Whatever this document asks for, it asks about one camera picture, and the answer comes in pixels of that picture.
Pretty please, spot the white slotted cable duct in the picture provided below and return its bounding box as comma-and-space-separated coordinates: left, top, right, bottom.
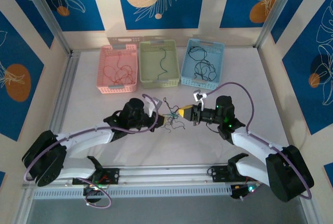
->
32, 185, 233, 200

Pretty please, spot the green plastic basket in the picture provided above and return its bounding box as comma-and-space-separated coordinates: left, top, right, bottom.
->
138, 40, 181, 89

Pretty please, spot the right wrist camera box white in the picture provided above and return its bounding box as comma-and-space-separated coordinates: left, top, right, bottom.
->
191, 89, 209, 105

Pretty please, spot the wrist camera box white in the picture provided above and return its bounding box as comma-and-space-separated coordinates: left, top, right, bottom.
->
191, 89, 209, 105
143, 95, 162, 117

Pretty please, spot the long aluminium base rail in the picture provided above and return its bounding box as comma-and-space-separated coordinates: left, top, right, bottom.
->
22, 161, 309, 190

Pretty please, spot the dark green thin cable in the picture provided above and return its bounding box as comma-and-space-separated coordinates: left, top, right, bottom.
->
157, 48, 169, 80

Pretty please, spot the pink plastic basket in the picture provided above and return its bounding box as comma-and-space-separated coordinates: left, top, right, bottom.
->
96, 44, 138, 94

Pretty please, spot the black thin cable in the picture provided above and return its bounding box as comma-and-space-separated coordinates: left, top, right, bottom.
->
161, 114, 187, 132
187, 46, 209, 65
194, 61, 218, 82
163, 97, 174, 114

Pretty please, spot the black controller box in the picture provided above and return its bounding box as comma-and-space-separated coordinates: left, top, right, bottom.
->
230, 183, 261, 201
83, 185, 107, 204

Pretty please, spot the purple sheathed cable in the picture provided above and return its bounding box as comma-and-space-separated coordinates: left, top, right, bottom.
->
208, 82, 312, 200
24, 94, 159, 208

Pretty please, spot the aluminium side rail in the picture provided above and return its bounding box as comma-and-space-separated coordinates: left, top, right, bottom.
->
43, 51, 81, 141

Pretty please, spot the blue plastic basket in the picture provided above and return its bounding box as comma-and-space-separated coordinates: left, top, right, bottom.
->
180, 38, 225, 91

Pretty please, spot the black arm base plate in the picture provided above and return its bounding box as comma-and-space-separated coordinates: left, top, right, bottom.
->
72, 167, 120, 185
208, 165, 260, 183

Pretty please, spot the aluminium frame post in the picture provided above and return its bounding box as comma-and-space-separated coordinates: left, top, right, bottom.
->
18, 0, 74, 56
254, 0, 305, 49

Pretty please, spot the white table cloth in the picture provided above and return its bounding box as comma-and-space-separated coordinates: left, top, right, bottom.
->
53, 48, 296, 169

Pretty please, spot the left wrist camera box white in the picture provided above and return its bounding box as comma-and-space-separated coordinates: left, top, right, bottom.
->
143, 95, 162, 117

